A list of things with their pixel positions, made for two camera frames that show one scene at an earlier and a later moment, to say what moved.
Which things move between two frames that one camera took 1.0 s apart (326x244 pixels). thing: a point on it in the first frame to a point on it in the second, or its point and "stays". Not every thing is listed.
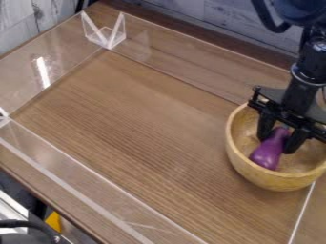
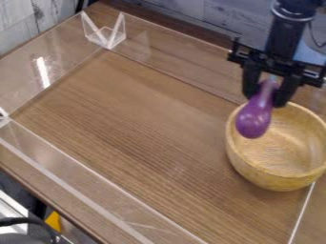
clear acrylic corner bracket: [104, 36] stays
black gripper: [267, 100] to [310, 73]
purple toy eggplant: [266, 155] to [254, 115]
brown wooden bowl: [299, 170] stays
